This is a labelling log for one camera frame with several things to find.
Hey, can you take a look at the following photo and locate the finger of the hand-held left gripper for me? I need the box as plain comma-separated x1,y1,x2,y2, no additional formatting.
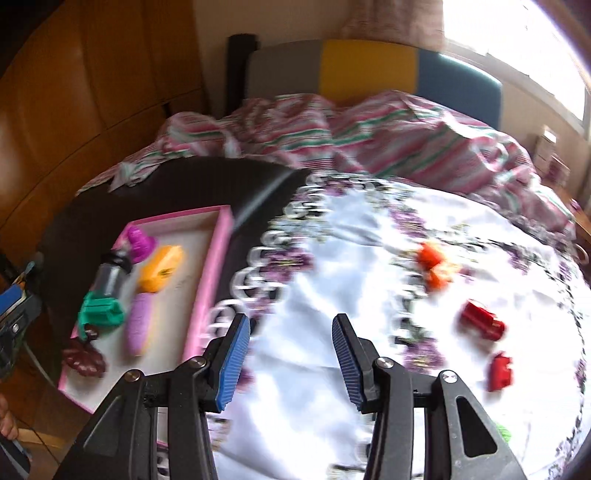
0,320,32,380
0,279,42,324

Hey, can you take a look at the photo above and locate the grey cylinder with black flange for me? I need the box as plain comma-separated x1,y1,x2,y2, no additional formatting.
90,251,133,301

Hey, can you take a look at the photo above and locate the magenta plastic piece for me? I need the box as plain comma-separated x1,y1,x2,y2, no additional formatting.
126,224,158,264

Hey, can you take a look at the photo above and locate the yellow orange plastic piece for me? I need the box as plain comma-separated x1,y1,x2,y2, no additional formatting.
137,244,184,294

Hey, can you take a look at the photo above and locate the dark red plastic piece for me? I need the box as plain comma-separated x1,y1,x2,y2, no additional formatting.
62,325,107,377

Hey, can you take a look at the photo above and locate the wooden wardrobe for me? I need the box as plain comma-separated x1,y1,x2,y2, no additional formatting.
0,0,208,241

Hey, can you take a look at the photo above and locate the window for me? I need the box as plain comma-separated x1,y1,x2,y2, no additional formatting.
441,0,591,125

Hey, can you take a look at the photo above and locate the teal plastic piece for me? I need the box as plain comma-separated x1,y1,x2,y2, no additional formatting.
76,293,126,329

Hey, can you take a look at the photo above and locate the purple textured plastic piece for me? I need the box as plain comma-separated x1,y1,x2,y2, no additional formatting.
126,292,160,356

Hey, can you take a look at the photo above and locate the person's left hand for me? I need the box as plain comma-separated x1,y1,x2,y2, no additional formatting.
0,396,20,440

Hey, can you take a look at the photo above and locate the black round table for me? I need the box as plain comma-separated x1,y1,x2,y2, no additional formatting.
39,157,315,416

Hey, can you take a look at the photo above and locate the red plastic cylinder piece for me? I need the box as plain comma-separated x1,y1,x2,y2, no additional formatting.
459,299,507,342

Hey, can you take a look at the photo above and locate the grey yellow blue headboard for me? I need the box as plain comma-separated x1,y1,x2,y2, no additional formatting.
245,39,503,127

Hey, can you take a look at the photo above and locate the pink striped blanket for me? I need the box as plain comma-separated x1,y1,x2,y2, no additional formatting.
76,90,578,245

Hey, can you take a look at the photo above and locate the pink shallow box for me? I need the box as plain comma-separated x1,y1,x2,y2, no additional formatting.
58,205,234,448

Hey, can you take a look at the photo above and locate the black rolled mat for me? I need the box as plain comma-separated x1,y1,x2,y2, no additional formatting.
225,33,259,116

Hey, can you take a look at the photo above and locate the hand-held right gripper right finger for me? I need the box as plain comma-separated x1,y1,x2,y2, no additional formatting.
332,313,527,480

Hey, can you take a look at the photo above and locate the white small box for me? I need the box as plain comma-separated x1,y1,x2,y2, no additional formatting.
536,124,562,158

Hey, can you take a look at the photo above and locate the pink curtain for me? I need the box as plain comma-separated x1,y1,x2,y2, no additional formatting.
342,0,446,47

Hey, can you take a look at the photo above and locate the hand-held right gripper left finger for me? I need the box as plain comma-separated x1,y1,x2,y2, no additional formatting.
53,313,252,480

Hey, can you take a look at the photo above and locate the white floral lace tablecloth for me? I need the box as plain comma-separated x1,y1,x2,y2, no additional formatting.
203,171,591,480

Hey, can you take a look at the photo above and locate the wooden nightstand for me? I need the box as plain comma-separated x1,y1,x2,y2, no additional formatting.
570,198,591,264

